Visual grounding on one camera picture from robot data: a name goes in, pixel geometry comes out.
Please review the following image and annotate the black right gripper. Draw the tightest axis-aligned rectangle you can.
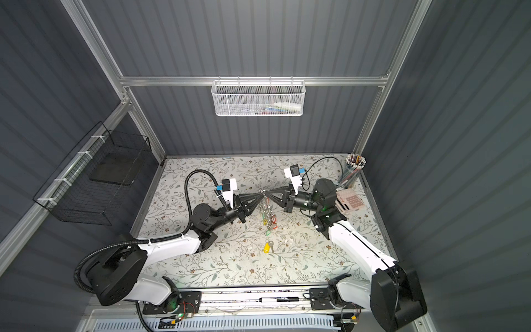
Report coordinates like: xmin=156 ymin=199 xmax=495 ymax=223
xmin=267 ymin=186 xmax=322 ymax=215

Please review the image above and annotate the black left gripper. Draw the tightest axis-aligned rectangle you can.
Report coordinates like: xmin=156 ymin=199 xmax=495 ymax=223
xmin=208 ymin=192 xmax=261 ymax=235

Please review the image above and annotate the large metal keyring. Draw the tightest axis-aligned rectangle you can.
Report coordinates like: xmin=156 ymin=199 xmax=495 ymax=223
xmin=259 ymin=195 xmax=278 ymax=234

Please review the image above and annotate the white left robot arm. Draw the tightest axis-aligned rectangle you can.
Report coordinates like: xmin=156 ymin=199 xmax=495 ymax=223
xmin=75 ymin=193 xmax=264 ymax=312

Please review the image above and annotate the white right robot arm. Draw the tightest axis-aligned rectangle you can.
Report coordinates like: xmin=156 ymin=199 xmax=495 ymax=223
xmin=264 ymin=179 xmax=428 ymax=331

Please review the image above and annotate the yellow tagged key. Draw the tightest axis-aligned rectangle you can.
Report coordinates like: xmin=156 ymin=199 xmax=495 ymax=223
xmin=263 ymin=242 xmax=274 ymax=254

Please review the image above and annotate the pink calculator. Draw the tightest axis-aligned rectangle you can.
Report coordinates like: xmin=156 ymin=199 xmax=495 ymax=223
xmin=335 ymin=189 xmax=365 ymax=214

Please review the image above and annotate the clear pencil cup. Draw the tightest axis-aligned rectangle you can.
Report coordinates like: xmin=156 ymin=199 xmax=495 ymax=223
xmin=339 ymin=154 xmax=366 ymax=189

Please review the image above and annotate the white glue bottle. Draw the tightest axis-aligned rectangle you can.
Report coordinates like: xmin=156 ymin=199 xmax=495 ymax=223
xmin=273 ymin=102 xmax=303 ymax=113

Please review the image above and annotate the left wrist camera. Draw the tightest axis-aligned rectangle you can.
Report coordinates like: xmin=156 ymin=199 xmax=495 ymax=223
xmin=216 ymin=178 xmax=237 ymax=208

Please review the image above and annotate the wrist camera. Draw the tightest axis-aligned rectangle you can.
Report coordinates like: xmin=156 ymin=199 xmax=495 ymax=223
xmin=283 ymin=164 xmax=306 ymax=194
xmin=216 ymin=178 xmax=237 ymax=208

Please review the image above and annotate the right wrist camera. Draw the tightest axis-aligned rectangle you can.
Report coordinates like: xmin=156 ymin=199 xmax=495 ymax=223
xmin=283 ymin=164 xmax=306 ymax=194

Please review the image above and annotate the left black corrugated cable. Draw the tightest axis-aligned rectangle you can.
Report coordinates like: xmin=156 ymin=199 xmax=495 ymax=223
xmin=73 ymin=169 xmax=227 ymax=294

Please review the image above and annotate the white wire mesh basket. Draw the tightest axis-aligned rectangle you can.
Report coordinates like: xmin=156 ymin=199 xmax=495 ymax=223
xmin=211 ymin=81 xmax=306 ymax=117

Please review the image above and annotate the white slotted cable duct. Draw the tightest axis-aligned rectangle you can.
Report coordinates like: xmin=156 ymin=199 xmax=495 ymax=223
xmin=88 ymin=314 xmax=337 ymax=332

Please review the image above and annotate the black wire basket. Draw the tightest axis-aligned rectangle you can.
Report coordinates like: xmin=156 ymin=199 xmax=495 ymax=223
xmin=33 ymin=124 xmax=152 ymax=225

